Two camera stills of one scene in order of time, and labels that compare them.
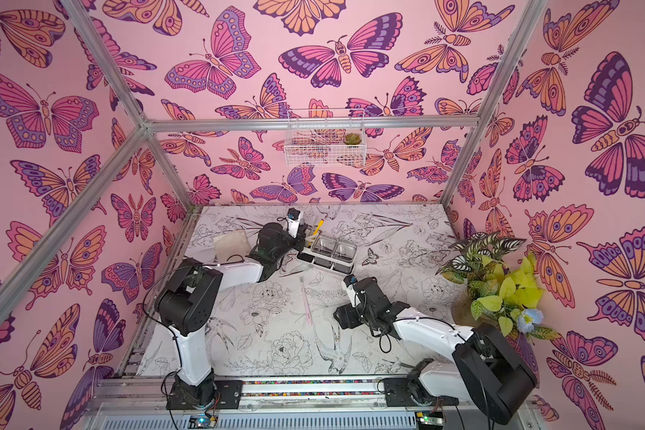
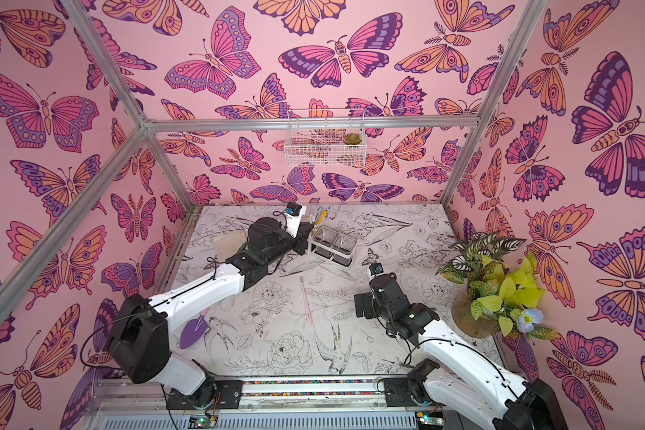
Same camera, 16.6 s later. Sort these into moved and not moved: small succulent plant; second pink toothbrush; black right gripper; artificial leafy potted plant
Moved: black right gripper
Not moved: second pink toothbrush; artificial leafy potted plant; small succulent plant
